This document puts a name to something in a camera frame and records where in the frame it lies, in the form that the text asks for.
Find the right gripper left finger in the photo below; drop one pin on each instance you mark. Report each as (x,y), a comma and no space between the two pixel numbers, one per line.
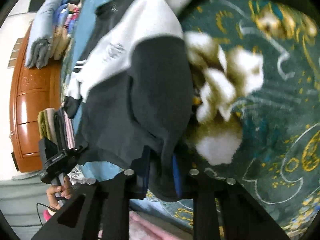
(101,210)

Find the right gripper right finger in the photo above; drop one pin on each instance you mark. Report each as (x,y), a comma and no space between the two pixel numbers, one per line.
(222,209)

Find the black and white fleece jacket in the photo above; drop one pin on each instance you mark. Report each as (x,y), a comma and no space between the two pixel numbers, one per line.
(147,82)

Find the person left hand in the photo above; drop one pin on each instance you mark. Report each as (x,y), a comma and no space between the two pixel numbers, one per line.
(64,191)

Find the pink folded garment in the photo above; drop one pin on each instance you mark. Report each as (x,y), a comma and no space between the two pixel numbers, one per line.
(69,131)

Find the dark grey folded garment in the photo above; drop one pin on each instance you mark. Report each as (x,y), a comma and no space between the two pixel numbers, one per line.
(59,124)

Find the olive green folded sweater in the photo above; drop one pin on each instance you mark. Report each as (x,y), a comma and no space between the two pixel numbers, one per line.
(44,130)

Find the beige folded sweater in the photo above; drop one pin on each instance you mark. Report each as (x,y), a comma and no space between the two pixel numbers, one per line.
(49,118)

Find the wooden headboard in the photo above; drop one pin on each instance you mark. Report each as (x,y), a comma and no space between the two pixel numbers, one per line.
(32,90)

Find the grey folded quilt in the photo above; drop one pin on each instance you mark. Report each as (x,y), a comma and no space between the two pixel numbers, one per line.
(41,35)

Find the floral folded quilt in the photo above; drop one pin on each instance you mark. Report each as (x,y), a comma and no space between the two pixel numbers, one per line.
(64,21)

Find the teal floral bed blanket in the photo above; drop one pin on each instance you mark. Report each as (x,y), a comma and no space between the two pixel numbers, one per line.
(293,203)

